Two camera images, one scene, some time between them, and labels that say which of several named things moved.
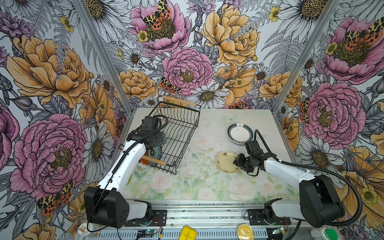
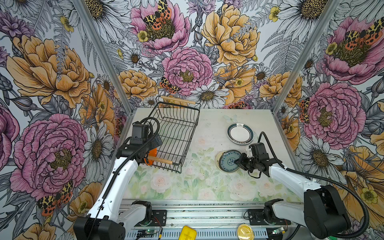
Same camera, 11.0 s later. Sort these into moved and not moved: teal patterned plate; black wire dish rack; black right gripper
Moved: teal patterned plate
Not moved: black right gripper; black wire dish rack
